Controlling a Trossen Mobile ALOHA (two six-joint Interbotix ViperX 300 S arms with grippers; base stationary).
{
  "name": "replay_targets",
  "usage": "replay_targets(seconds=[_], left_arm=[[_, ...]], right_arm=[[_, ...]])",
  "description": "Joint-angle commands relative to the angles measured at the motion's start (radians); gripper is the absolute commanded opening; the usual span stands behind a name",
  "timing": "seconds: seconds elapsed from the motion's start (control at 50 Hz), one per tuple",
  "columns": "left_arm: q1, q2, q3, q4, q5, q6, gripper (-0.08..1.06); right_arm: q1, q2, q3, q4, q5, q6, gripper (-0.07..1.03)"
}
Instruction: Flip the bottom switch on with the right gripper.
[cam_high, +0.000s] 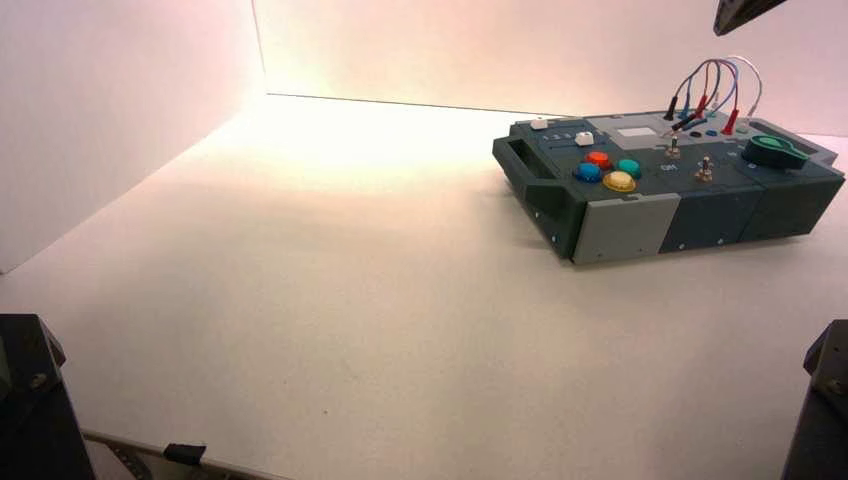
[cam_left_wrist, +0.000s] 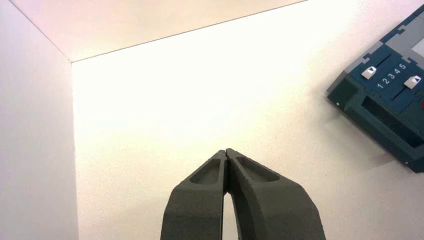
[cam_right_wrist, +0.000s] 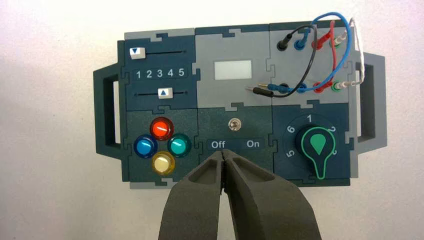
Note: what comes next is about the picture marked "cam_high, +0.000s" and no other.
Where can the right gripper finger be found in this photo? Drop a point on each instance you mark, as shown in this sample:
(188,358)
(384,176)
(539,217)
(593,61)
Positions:
(738,13)

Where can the metal toggle switch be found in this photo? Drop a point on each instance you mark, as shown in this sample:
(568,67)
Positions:
(704,172)
(673,149)

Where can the dark teal grey control box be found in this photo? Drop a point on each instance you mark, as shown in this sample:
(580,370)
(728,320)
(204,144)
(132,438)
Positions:
(702,212)

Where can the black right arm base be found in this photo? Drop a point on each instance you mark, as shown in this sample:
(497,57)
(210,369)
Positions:
(821,417)

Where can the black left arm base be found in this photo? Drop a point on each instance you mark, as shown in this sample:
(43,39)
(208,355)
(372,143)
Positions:
(33,411)

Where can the green rotary knob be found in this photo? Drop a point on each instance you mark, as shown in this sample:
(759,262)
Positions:
(772,152)

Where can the small white display screen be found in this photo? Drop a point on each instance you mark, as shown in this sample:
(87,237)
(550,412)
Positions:
(636,132)

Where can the teal dome push button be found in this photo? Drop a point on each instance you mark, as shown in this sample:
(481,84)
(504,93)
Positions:
(628,168)

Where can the white slider knob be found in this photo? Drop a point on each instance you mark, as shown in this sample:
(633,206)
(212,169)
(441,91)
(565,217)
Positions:
(539,123)
(584,138)

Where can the red dome push button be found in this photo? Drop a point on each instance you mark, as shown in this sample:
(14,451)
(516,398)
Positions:
(598,160)

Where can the yellow dome push button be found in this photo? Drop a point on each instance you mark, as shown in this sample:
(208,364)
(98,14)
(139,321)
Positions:
(619,181)

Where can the blue dome push button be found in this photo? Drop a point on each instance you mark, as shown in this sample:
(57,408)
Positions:
(588,173)

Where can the small black clip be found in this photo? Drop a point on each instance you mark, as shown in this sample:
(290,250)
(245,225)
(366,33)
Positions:
(184,454)

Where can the metal table edge rail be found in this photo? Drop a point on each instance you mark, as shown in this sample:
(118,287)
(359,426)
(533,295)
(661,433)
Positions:
(132,454)

